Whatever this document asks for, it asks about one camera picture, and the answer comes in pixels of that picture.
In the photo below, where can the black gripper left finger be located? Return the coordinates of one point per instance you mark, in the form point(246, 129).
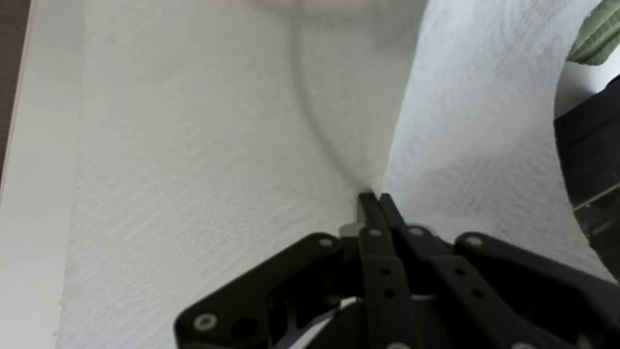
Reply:
point(380, 259)

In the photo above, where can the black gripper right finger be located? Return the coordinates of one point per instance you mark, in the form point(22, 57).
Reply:
point(491, 284)

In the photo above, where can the white paper towel sheet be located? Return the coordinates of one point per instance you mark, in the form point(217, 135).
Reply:
point(194, 162)

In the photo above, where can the black microwave oven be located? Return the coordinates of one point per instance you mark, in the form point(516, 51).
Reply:
point(591, 162)

